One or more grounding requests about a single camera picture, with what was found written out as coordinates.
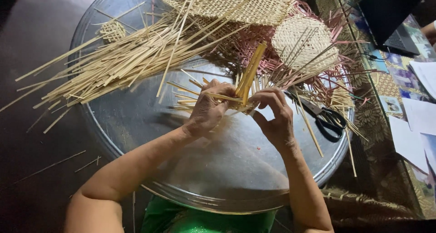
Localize flat bamboo strip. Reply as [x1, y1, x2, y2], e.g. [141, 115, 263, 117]
[294, 89, 324, 158]

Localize long thin bamboo strip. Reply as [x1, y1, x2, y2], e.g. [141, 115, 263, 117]
[14, 150, 87, 185]

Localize large round metal tray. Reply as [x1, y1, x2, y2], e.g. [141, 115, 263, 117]
[67, 0, 355, 215]

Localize brown patterned cloth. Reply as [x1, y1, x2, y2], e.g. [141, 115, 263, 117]
[307, 0, 424, 223]

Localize pile of loose bamboo strips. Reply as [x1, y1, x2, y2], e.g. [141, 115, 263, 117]
[0, 1, 263, 135]

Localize black cable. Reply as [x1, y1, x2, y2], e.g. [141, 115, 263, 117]
[359, 51, 390, 62]

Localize small woven bamboo piece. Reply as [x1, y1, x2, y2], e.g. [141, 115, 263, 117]
[98, 20, 127, 43]

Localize large square woven bamboo mat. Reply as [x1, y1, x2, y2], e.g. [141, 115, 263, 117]
[158, 0, 297, 26]

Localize white paper sheets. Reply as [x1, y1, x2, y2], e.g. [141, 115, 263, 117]
[388, 60, 436, 174]

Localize person's green clothing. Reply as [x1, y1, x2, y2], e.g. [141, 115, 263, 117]
[141, 195, 277, 233]

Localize black scissors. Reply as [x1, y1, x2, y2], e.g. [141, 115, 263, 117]
[284, 90, 347, 143]

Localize person's left hand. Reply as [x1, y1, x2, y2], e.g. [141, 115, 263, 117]
[183, 79, 239, 138]

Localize pink woven bamboo piece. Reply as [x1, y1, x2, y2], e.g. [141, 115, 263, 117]
[218, 0, 379, 101]

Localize short thin bamboo strip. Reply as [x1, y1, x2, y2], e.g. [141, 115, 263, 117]
[74, 155, 102, 173]

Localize small unfinished bamboo weaving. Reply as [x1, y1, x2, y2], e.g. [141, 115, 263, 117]
[166, 41, 268, 116]

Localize person's right hand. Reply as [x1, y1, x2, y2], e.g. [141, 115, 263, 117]
[248, 87, 295, 149]

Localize black laptop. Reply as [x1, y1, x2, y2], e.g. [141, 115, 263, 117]
[356, 0, 426, 56]

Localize round woven bamboo piece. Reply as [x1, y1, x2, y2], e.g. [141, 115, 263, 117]
[271, 15, 340, 74]

